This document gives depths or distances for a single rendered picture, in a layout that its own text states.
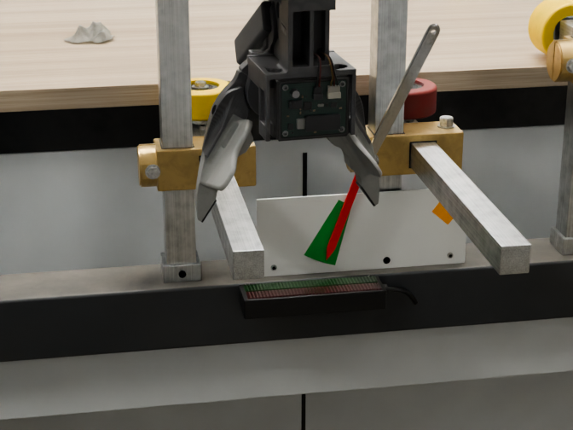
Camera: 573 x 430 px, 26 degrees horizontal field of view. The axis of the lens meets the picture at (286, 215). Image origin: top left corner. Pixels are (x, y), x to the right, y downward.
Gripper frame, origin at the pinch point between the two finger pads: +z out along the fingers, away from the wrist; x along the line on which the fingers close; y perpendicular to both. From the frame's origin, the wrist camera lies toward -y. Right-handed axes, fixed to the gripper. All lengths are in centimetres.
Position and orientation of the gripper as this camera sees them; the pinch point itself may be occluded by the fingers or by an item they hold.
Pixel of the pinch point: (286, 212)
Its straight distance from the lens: 103.7
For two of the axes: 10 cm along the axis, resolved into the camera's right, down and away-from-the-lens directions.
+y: 2.6, 3.5, -9.0
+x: 9.7, -0.9, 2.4
